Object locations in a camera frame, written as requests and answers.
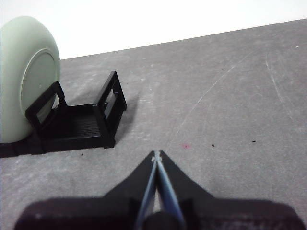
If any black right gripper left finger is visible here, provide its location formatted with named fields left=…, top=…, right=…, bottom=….
left=14, top=150, right=158, bottom=230

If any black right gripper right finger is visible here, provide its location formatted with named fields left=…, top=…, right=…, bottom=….
left=157, top=149, right=303, bottom=230

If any pale green plate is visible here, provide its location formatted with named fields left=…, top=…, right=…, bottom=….
left=0, top=15, right=61, bottom=144

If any black plastic plate rack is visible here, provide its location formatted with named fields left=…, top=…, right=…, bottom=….
left=0, top=70, right=128, bottom=158

